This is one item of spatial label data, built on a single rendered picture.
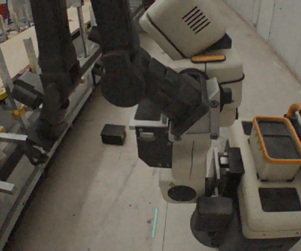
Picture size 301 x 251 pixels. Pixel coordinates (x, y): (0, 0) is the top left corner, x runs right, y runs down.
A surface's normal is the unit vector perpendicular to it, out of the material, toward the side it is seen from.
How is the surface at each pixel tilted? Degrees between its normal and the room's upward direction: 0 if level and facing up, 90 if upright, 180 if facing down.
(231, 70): 90
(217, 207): 0
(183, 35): 90
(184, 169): 90
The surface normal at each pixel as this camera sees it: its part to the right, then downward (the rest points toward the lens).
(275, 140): -0.03, -0.79
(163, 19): -0.13, 0.61
